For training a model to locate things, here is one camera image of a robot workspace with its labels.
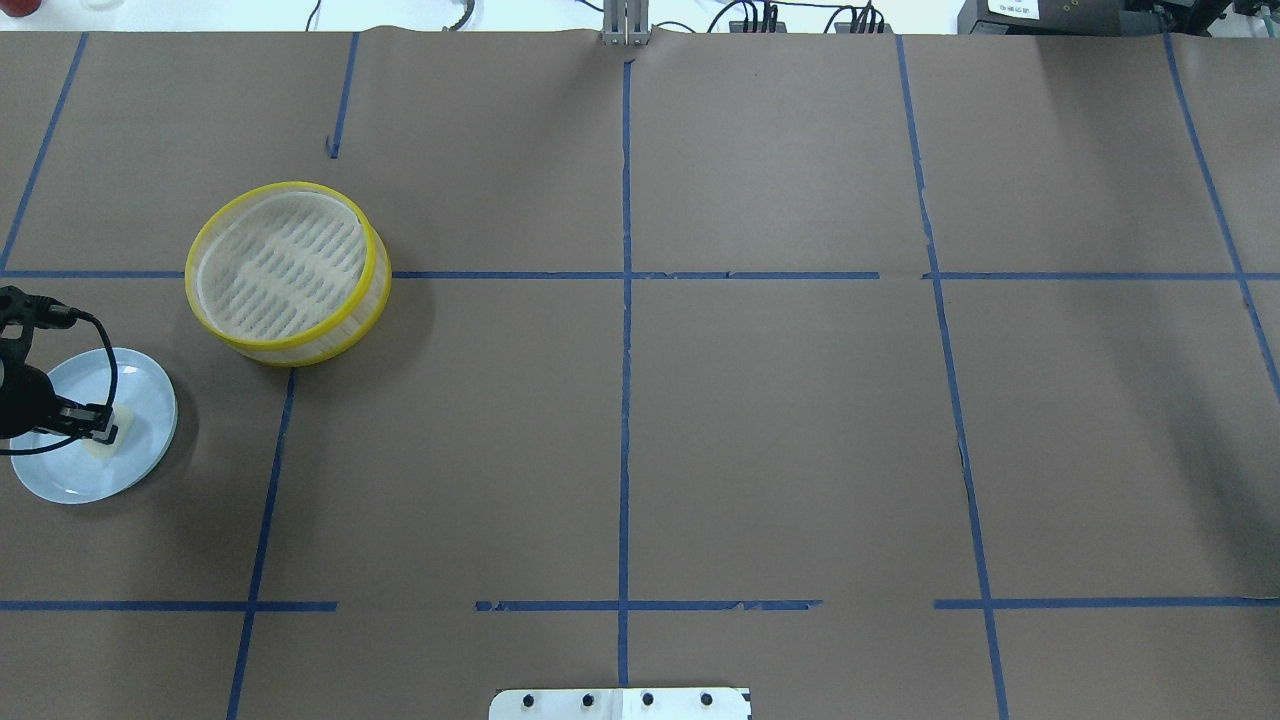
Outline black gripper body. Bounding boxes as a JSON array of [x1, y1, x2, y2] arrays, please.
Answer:
[[1, 360, 58, 439]]

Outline white steamed bun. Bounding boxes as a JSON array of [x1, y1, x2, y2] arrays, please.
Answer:
[[82, 404, 136, 462]]

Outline white steamer liner cloth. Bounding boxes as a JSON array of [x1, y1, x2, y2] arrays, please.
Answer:
[[191, 190, 366, 342]]

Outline yellow bamboo steamer basket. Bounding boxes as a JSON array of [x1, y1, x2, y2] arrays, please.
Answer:
[[184, 181, 392, 368]]

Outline light blue plate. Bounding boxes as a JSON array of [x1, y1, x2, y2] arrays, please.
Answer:
[[9, 348, 178, 503]]

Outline black computer box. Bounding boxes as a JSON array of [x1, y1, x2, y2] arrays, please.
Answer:
[[956, 1, 1194, 37]]

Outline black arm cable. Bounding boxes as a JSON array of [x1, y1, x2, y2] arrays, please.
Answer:
[[0, 316, 122, 457]]

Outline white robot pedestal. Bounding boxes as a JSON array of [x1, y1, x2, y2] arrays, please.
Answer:
[[488, 687, 753, 719]]

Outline aluminium frame post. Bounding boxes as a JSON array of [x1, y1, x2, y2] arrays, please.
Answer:
[[598, 0, 652, 47]]

